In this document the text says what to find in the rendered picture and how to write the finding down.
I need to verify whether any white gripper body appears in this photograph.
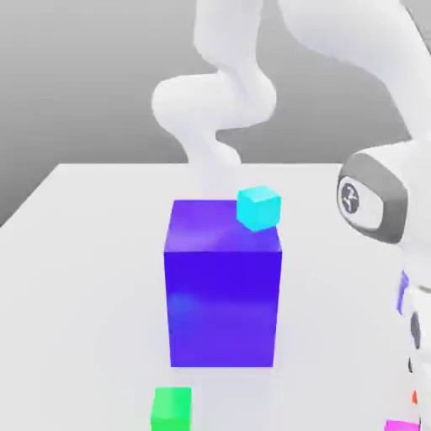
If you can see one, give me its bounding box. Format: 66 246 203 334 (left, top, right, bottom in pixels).
409 370 431 431

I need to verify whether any large blue box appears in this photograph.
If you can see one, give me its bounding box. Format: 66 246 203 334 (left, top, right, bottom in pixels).
163 199 283 369

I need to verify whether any small magenta cube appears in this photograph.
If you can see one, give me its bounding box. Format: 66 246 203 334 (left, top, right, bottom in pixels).
384 419 422 431

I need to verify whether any small cyan cube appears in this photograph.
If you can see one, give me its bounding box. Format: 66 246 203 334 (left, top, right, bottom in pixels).
236 185 282 233

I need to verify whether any small green cube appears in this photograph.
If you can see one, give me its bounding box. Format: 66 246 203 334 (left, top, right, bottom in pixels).
150 386 193 431

